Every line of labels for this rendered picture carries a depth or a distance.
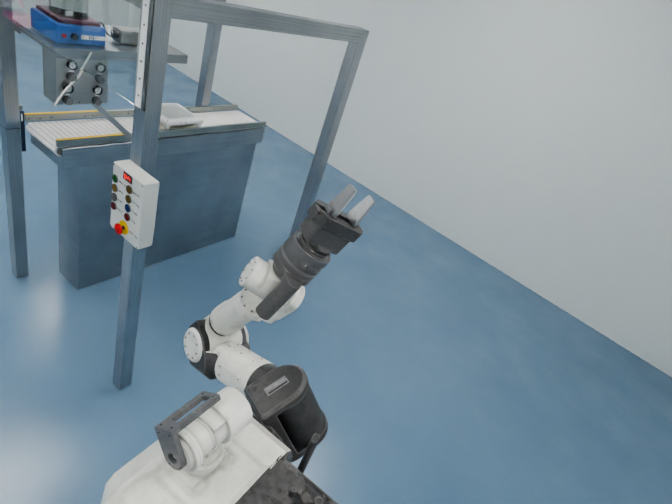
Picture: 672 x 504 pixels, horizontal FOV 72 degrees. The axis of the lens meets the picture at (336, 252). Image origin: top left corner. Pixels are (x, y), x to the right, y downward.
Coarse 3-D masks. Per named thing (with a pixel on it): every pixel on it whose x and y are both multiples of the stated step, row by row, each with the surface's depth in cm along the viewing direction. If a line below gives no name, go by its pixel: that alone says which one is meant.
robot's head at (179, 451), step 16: (192, 400) 65; (208, 400) 64; (176, 416) 62; (192, 416) 61; (160, 432) 60; (176, 432) 59; (176, 448) 59; (192, 448) 60; (176, 464) 60; (192, 464) 60
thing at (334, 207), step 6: (348, 186) 80; (342, 192) 80; (348, 192) 79; (354, 192) 79; (336, 198) 81; (342, 198) 80; (348, 198) 79; (330, 204) 81; (336, 204) 81; (342, 204) 80; (330, 210) 80; (336, 210) 80; (342, 210) 81; (336, 216) 81
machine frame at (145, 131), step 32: (160, 0) 130; (192, 0) 138; (224, 0) 261; (0, 32) 187; (160, 32) 136; (288, 32) 177; (320, 32) 191; (352, 32) 208; (0, 64) 194; (160, 64) 141; (352, 64) 221; (0, 96) 202; (160, 96) 148; (0, 128) 211; (320, 160) 248; (128, 256) 178; (128, 288) 185; (128, 320) 195; (128, 352) 206; (128, 384) 220
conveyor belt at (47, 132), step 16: (208, 112) 294; (224, 112) 302; (240, 112) 312; (32, 128) 211; (48, 128) 214; (64, 128) 218; (80, 128) 223; (96, 128) 228; (112, 128) 234; (128, 128) 239; (48, 144) 205
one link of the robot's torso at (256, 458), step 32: (256, 416) 82; (160, 448) 70; (224, 448) 72; (256, 448) 74; (288, 448) 78; (128, 480) 64; (160, 480) 65; (192, 480) 67; (224, 480) 68; (256, 480) 70; (288, 480) 71
